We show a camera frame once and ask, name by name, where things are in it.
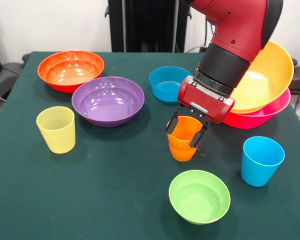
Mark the small green plastic bowl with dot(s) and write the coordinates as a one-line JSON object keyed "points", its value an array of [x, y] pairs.
{"points": [[198, 200]]}

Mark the small blue plastic bowl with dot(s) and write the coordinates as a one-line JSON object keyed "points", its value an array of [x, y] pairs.
{"points": [[162, 85]]}

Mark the dark green table cloth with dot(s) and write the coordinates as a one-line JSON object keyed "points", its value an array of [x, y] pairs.
{"points": [[27, 187]]}

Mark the pale yellow-green plastic cup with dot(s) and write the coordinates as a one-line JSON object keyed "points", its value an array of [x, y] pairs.
{"points": [[56, 135]]}

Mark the purple plastic bowl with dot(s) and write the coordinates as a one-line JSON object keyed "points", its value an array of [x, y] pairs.
{"points": [[107, 102]]}

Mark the large orange plastic bowl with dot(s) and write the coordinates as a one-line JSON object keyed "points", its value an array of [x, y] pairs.
{"points": [[272, 80]]}

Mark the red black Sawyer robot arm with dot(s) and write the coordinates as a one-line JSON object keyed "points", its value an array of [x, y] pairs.
{"points": [[240, 37]]}

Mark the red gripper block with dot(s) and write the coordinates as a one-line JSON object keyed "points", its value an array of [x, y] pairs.
{"points": [[202, 105]]}

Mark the orange plastic cup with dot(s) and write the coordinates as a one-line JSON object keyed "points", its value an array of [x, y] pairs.
{"points": [[182, 153], [185, 132]]}

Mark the red plastic bowl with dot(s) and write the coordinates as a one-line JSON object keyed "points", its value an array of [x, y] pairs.
{"points": [[70, 67]]}

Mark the blue plastic cup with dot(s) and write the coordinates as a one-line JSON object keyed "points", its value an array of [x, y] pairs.
{"points": [[261, 167]]}

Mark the large pink plastic bowl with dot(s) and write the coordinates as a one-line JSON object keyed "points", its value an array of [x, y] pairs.
{"points": [[252, 120]]}

